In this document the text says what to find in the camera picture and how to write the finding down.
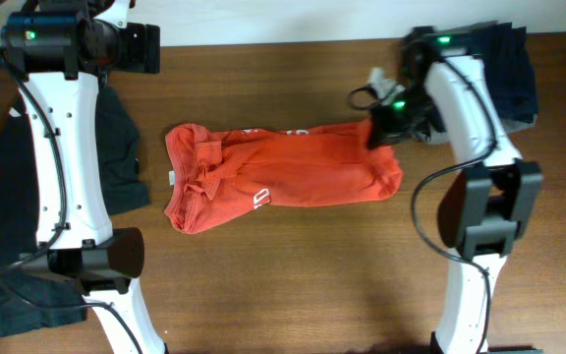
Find red soccer t-shirt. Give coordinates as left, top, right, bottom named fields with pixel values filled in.
left=164, top=120, right=403, bottom=234

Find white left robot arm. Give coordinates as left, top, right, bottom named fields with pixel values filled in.
left=0, top=0, right=167, bottom=353

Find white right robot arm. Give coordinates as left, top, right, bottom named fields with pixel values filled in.
left=368, top=27, right=543, bottom=354

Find black t-shirt white letters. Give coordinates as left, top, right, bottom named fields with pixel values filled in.
left=0, top=88, right=150, bottom=338

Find folded navy blue garment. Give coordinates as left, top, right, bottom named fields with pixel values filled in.
left=473, top=23, right=538, bottom=125

